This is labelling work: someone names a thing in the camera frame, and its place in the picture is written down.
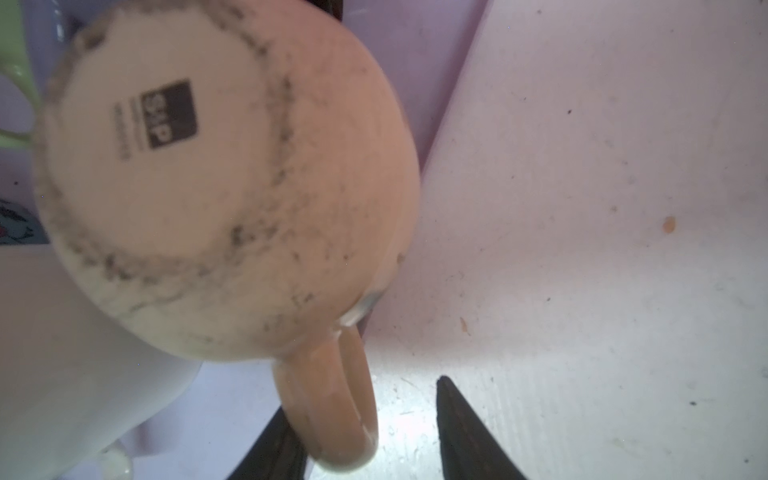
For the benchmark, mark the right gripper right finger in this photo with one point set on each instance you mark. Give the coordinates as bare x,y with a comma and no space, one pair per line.
468,449

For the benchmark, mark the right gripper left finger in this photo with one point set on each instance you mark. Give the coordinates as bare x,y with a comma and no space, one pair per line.
277,454

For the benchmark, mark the beige speckled mug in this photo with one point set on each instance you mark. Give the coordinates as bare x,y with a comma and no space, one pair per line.
234,180

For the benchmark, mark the white mug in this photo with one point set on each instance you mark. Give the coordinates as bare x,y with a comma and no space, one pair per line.
72,381

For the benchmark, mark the light green mug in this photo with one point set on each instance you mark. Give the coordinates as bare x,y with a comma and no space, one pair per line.
15,63

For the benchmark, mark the lilac plastic tray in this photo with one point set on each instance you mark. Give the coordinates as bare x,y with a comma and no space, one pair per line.
421,45

